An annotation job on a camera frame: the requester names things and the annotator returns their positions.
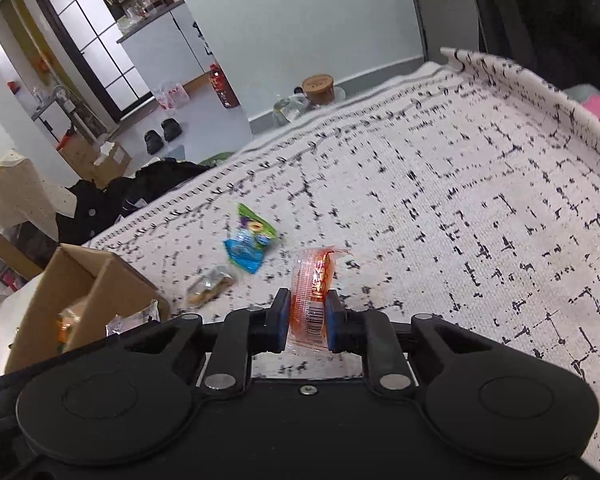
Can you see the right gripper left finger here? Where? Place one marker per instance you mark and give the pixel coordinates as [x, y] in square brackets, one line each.
[233, 343]

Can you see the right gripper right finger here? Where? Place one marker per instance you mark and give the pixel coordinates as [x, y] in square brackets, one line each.
[380, 343]

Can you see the orange snack packet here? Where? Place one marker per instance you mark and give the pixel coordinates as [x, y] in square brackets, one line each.
[310, 283]

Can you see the clear white cracker pack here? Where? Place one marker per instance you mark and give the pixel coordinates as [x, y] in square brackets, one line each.
[121, 324]

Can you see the blue candy packet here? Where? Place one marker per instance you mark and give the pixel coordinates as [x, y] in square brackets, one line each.
[246, 249]

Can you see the green purple candy packet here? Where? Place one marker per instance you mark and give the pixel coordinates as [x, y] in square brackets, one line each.
[253, 229]

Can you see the orange breadstick packet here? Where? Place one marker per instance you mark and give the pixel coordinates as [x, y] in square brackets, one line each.
[68, 319]

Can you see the black clothes pile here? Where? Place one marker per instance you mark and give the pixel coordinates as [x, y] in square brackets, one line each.
[99, 208]

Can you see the left black slipper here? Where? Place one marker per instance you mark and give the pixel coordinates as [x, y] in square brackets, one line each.
[153, 141]

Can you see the black slipper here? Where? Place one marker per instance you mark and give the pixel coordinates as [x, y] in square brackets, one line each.
[153, 141]
[171, 128]

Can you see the right black slipper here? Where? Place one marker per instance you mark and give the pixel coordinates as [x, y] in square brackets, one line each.
[171, 128]

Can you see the open cardboard floor box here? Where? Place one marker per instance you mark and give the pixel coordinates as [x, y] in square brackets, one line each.
[111, 163]

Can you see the clear plastic floor bag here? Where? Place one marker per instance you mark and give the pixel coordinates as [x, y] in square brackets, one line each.
[289, 109]

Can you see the pink white plastic bag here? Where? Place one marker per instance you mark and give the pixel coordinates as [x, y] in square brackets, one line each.
[171, 96]

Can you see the wooden lid jar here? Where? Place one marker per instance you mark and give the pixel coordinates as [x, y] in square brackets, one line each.
[319, 89]

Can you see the table with dotted cloth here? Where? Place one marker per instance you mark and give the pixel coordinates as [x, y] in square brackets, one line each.
[27, 197]

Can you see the white kitchen cabinet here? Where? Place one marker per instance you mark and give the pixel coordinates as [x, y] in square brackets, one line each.
[169, 48]

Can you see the pink grey plush toy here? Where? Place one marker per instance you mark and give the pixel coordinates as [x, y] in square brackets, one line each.
[587, 95]

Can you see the dark framed glass door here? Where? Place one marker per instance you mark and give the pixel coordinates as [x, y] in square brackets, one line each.
[88, 32]

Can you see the hanging dark coat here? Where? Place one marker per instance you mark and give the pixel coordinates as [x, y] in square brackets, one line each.
[559, 40]

